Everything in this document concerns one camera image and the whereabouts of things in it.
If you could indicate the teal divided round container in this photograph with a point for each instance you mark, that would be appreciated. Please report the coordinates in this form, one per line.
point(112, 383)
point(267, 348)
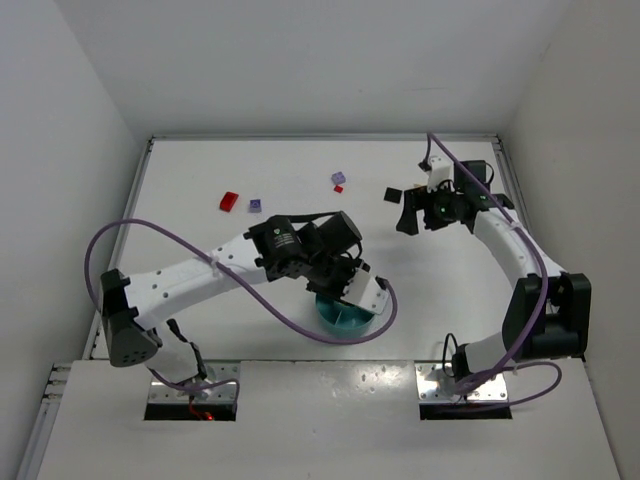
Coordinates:
point(340, 320)

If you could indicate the metal base plate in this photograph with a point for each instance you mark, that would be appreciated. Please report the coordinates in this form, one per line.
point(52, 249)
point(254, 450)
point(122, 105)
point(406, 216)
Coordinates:
point(435, 387)
point(220, 387)

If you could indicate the lavender lego brick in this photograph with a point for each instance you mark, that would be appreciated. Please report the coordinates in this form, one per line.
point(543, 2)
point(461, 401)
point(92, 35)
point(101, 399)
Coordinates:
point(338, 178)

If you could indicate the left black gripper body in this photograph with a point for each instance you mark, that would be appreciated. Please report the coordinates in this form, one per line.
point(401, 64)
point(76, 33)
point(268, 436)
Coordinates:
point(329, 285)

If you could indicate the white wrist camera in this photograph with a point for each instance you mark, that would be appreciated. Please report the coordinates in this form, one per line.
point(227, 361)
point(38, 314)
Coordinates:
point(365, 292)
point(440, 171)

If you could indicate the black square lego tile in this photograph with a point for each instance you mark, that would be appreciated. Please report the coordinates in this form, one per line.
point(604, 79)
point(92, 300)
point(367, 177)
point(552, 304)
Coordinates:
point(393, 195)

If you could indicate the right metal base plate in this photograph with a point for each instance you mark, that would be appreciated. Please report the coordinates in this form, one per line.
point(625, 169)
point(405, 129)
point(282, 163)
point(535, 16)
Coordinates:
point(435, 387)

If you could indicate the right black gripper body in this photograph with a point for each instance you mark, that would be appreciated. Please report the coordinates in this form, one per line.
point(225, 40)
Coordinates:
point(416, 209)

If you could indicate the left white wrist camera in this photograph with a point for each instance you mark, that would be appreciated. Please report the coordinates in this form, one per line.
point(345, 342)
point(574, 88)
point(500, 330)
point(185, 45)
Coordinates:
point(365, 292)

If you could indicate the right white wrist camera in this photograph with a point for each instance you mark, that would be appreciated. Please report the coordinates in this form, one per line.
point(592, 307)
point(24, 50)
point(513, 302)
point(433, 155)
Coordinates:
point(440, 171)

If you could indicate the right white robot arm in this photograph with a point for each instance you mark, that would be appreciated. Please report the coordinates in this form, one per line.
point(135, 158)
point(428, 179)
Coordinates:
point(549, 311)

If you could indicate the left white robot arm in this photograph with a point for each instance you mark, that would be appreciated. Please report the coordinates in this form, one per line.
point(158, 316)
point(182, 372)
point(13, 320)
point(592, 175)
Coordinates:
point(138, 311)

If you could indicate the small purple lego piece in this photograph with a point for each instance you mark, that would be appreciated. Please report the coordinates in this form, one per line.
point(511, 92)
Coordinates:
point(255, 206)

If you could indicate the red curved lego piece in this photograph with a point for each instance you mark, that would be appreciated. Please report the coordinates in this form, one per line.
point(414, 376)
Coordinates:
point(228, 201)

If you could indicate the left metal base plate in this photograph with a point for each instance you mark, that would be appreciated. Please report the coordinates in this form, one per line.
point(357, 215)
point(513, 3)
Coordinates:
point(220, 387)

